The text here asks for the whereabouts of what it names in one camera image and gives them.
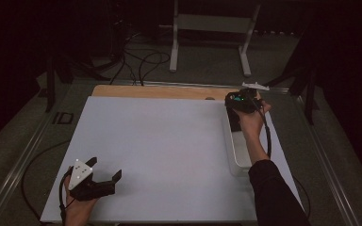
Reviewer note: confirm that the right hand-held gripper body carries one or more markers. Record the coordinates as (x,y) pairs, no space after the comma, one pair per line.
(243,102)

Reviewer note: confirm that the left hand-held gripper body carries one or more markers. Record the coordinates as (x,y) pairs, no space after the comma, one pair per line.
(81,175)

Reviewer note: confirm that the black phone case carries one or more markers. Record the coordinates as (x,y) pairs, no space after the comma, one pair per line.
(234,121)

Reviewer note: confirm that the white plastic bin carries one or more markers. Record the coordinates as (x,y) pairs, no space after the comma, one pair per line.
(240,153)

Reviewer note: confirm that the person's right hand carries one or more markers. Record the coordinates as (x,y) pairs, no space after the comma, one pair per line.
(252,124)

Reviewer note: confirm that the person's left hand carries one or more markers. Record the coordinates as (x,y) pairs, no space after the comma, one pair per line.
(78,212)

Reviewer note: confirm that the black stand leg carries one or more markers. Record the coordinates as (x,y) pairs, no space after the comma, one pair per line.
(50,84)
(309,100)

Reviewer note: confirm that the white metal stand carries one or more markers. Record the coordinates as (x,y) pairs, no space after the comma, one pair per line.
(212,23)

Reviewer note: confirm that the black rectangular floor bracket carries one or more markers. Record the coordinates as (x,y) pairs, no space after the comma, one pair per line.
(58,118)

